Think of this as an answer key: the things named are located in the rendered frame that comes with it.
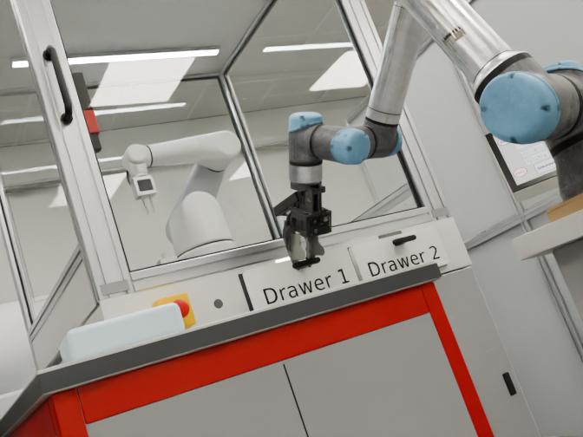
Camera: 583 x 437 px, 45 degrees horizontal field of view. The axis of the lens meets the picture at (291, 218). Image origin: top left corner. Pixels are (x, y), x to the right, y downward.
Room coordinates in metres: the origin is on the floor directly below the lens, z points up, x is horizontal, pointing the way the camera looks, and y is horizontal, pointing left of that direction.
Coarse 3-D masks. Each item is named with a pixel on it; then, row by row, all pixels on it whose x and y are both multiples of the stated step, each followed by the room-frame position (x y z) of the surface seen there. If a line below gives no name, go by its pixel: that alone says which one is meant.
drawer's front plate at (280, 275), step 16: (320, 256) 1.70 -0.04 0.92; (336, 256) 1.72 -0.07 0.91; (256, 272) 1.60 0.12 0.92; (272, 272) 1.62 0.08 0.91; (288, 272) 1.65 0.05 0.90; (304, 272) 1.67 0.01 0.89; (320, 272) 1.69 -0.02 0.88; (336, 272) 1.71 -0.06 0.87; (352, 272) 1.74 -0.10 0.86; (256, 288) 1.60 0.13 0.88; (272, 288) 1.62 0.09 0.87; (320, 288) 1.68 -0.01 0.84; (256, 304) 1.59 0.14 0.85; (272, 304) 1.61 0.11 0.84
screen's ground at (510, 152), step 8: (512, 144) 2.15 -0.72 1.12; (528, 144) 2.12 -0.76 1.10; (504, 152) 2.15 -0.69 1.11; (512, 152) 2.13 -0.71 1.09; (512, 160) 2.11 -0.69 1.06; (520, 160) 2.10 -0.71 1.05; (512, 168) 2.09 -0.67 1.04; (528, 168) 2.06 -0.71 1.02; (528, 176) 2.05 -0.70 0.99; (536, 176) 2.03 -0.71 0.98
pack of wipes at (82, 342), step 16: (176, 304) 0.93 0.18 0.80; (112, 320) 0.89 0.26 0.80; (128, 320) 0.90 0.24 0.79; (144, 320) 0.91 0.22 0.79; (160, 320) 0.92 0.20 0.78; (176, 320) 0.93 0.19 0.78; (64, 336) 0.89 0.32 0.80; (80, 336) 0.87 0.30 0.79; (96, 336) 0.88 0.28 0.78; (112, 336) 0.88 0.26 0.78; (128, 336) 0.89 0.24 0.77; (144, 336) 0.90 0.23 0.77; (64, 352) 0.90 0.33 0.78; (80, 352) 0.86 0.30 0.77; (96, 352) 0.87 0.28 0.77
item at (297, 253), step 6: (294, 234) 1.59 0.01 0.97; (294, 240) 1.60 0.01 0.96; (300, 240) 1.59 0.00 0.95; (294, 246) 1.61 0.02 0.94; (300, 246) 1.59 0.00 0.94; (288, 252) 1.62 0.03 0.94; (294, 252) 1.61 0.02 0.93; (300, 252) 1.59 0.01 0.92; (294, 258) 1.62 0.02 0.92; (300, 258) 1.60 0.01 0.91
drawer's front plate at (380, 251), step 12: (432, 228) 1.91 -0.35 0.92; (384, 240) 1.83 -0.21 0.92; (420, 240) 1.88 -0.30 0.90; (432, 240) 1.91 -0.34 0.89; (360, 252) 1.78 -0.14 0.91; (372, 252) 1.80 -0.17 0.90; (384, 252) 1.82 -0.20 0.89; (396, 252) 1.84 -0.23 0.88; (408, 252) 1.86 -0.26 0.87; (420, 252) 1.88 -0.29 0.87; (432, 252) 1.90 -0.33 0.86; (444, 252) 1.92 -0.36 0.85; (360, 264) 1.77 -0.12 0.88; (372, 264) 1.79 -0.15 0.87; (384, 264) 1.81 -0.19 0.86; (396, 264) 1.83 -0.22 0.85; (444, 264) 1.91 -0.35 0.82; (360, 276) 1.77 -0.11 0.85
